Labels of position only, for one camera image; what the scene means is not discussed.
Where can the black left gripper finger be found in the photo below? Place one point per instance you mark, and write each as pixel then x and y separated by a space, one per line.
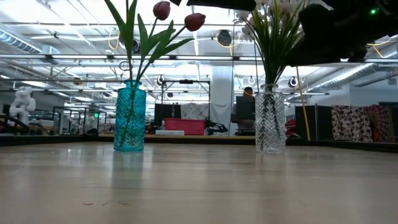
pixel 224 3

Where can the clear glass vase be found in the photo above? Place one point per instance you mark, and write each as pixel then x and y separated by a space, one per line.
pixel 270 124

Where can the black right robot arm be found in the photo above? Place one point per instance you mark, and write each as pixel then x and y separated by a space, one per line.
pixel 387 21

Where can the small black robot arm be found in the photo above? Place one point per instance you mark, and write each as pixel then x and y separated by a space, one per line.
pixel 217 127

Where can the teal glass vase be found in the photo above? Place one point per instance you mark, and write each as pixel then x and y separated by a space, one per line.
pixel 130 124

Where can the floral patterned fabric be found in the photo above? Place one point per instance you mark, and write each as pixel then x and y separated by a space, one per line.
pixel 349 123

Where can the person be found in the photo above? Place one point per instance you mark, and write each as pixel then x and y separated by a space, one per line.
pixel 248 91

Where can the red mandala patterned fabric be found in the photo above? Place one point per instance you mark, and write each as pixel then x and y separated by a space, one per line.
pixel 382 124

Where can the white hanging cloth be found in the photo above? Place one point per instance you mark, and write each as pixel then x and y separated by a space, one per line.
pixel 196 110

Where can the red plastic bin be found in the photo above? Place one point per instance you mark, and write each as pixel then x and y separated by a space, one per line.
pixel 185 127

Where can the flat white box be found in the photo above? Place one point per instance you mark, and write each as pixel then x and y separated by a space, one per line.
pixel 169 132

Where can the white robot figure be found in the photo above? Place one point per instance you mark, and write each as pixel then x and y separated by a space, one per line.
pixel 21 102

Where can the black aluminium table frame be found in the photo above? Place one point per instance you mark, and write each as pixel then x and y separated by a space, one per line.
pixel 192 141

